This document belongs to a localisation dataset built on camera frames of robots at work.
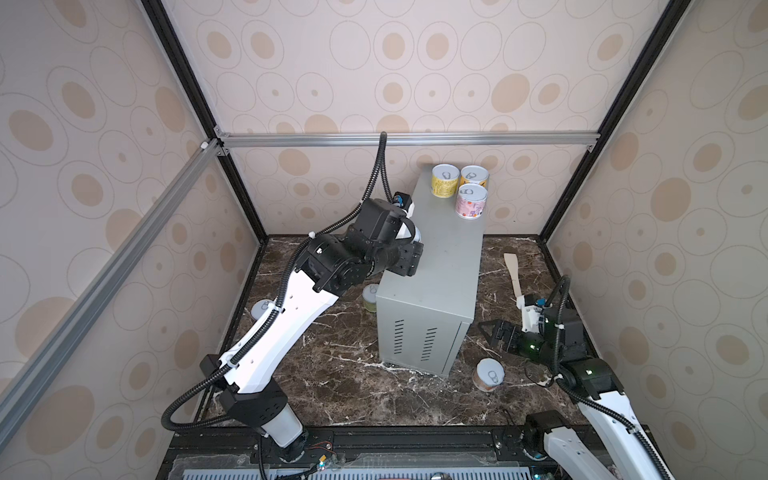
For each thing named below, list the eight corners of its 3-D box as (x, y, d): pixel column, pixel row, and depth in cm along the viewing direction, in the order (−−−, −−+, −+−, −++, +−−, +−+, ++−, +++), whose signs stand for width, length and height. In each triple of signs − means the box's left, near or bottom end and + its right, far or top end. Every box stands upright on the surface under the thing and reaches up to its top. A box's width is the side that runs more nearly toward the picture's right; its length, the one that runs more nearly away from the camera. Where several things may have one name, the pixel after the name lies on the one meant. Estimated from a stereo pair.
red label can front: (474, 391, 84) (480, 384, 79) (470, 365, 89) (475, 357, 84) (501, 391, 84) (508, 384, 79) (495, 365, 89) (502, 357, 84)
